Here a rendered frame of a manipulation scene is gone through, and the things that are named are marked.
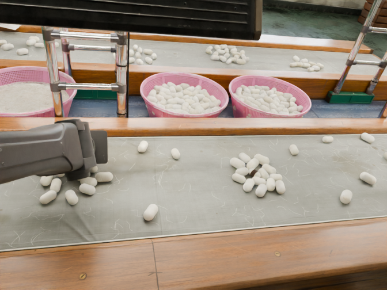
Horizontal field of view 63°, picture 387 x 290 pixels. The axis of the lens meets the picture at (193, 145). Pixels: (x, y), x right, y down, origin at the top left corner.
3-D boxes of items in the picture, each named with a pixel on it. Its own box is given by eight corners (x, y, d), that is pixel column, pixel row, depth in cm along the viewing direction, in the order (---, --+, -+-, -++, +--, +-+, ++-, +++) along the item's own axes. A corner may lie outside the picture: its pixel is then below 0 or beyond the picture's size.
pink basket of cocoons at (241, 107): (315, 140, 101) (327, 115, 95) (237, 142, 94) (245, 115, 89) (281, 99, 121) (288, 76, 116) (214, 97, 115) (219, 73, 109)
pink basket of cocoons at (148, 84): (239, 130, 99) (246, 105, 94) (165, 152, 86) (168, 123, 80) (193, 91, 116) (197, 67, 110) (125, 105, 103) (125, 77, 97)
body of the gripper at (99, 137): (52, 131, 62) (45, 128, 54) (107, 131, 64) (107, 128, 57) (53, 164, 61) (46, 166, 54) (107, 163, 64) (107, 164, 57)
